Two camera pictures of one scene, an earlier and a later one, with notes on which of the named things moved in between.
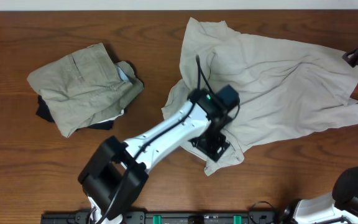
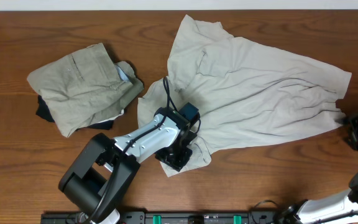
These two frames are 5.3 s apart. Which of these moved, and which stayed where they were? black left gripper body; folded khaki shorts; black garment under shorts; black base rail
Moved: black left gripper body
Stayed: folded khaki shorts; black garment under shorts; black base rail
